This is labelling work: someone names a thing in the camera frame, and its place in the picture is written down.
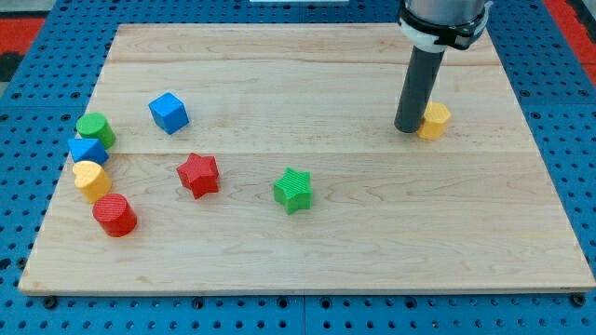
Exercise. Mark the green star block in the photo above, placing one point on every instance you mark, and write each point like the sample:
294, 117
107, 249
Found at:
293, 190

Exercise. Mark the red star block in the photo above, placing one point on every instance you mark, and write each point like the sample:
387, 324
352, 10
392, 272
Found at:
199, 174

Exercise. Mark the yellow hexagon block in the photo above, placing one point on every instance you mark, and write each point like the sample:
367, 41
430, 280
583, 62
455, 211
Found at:
435, 120

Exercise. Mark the wooden board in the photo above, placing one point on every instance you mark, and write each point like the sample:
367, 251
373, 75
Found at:
472, 212

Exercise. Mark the blue cube block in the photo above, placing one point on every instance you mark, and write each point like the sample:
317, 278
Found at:
169, 113

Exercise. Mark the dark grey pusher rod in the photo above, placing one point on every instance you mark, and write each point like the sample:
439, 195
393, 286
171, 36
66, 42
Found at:
418, 85

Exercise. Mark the red cylinder block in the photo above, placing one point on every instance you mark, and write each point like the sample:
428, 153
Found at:
115, 215

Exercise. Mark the yellow heart block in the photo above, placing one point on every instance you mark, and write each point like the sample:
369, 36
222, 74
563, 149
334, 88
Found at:
91, 180

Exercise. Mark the green cylinder block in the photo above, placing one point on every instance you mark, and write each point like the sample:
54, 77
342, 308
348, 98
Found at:
96, 126

